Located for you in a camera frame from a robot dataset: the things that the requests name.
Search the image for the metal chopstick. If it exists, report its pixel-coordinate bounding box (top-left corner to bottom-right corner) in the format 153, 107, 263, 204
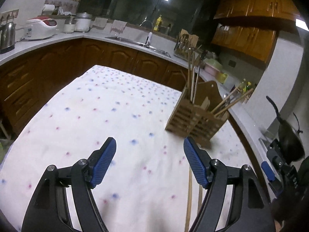
193, 55, 202, 98

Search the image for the black wok pan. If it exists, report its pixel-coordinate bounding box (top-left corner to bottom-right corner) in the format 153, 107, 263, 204
266, 96, 305, 164

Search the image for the dish drying rack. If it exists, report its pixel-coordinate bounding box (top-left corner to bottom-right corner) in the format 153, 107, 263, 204
173, 29, 199, 60

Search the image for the yellow dish soap bottle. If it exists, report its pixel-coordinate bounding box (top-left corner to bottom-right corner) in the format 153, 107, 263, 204
154, 15, 162, 32

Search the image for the chrome sink faucet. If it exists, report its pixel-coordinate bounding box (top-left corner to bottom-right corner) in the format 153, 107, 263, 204
140, 20, 154, 46

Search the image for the white red rice cooker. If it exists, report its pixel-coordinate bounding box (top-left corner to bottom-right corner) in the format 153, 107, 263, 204
24, 16, 57, 40

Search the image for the person right hand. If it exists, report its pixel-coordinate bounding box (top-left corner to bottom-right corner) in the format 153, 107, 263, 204
270, 193, 308, 231

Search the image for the small white jar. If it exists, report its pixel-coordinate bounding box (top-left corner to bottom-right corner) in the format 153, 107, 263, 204
63, 18, 76, 34

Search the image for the steel electric kettle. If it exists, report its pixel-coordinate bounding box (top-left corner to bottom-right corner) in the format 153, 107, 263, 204
0, 22, 16, 54

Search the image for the floral white tablecloth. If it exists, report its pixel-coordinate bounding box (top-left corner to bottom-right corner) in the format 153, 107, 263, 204
0, 64, 276, 232

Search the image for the wooden utensil holder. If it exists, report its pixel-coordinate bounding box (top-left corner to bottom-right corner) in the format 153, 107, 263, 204
165, 81, 229, 148

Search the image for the white steel pot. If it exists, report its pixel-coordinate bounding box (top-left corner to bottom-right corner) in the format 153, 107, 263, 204
75, 13, 92, 32

